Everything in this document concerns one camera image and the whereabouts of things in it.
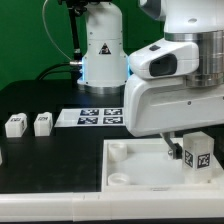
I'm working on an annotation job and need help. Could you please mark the white L-shaped fence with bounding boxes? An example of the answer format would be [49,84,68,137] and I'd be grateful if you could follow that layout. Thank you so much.
[0,190,224,222]

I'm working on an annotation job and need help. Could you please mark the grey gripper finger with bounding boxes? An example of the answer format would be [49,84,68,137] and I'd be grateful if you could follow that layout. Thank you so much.
[160,132,182,160]

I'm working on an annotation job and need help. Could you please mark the black cable bundle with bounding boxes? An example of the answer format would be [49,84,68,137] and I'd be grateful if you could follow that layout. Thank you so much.
[35,61,83,81]

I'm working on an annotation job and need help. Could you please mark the white square tabletop part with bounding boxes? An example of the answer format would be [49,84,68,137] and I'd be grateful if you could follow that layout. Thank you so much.
[101,138,224,192]

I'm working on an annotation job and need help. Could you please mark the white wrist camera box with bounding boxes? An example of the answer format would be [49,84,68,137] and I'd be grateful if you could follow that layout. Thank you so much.
[129,39,199,80]

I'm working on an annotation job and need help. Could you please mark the white sheet with tags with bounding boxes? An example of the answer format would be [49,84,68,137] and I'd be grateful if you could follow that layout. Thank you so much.
[55,108,124,127]

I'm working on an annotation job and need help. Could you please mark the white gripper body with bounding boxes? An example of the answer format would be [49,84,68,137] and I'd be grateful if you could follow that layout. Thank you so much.
[124,75,224,137]

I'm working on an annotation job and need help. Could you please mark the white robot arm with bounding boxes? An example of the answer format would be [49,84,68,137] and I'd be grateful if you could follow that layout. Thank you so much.
[78,0,224,138]

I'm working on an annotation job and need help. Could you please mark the white cable left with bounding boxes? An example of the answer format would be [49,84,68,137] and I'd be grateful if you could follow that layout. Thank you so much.
[41,0,73,62]

